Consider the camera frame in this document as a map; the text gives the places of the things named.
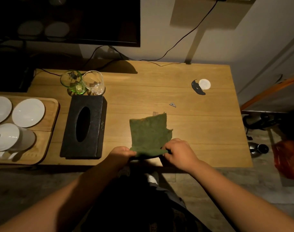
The person's left hand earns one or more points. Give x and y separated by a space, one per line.
120 155

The person's right hand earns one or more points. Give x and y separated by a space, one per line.
181 154

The person's right thumb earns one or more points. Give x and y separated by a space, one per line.
166 153

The person's left thumb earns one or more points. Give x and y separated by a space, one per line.
132 153

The green cleaning cloth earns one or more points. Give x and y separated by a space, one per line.
149 136

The person's left forearm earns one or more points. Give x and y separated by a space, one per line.
57 201

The person's right forearm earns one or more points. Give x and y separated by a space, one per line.
243 202

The person's white shoe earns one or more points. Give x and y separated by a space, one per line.
124 172
152 177

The small grey triangular piece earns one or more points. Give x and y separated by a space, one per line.
172 104

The person's dark trousers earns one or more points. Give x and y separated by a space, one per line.
142 205

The black tissue box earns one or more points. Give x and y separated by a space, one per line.
84 128

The black curved plastic piece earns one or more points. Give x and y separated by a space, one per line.
197 88

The clear drinking glass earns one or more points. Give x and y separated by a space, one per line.
95 83

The white round coaster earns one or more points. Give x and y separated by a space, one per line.
204 84

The green drinking glass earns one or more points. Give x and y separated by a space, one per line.
73 82

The wooden serving tray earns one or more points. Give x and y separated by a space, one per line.
37 132

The red plastic bag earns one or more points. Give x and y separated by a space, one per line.
288 159

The white lidded mug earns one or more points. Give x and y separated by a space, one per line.
10 140

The black set-top box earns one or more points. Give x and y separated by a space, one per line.
13 78

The black television screen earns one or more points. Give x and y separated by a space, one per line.
72 20

